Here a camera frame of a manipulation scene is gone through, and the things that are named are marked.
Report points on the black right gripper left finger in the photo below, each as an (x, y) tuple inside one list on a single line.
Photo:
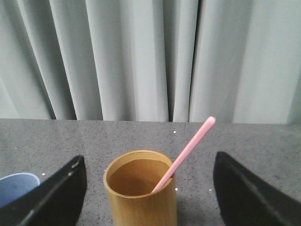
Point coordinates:
[(57, 201)]

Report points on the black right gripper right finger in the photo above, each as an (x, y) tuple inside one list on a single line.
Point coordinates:
[(245, 199)]

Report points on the blue plastic cup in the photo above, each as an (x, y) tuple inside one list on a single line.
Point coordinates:
[(16, 185)]

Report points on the pink chopstick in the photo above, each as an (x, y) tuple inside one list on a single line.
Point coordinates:
[(200, 134)]

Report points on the bamboo cylinder cup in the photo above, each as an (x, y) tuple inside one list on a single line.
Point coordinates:
[(129, 181)]

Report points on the grey curtain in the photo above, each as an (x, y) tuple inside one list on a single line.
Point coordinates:
[(151, 60)]

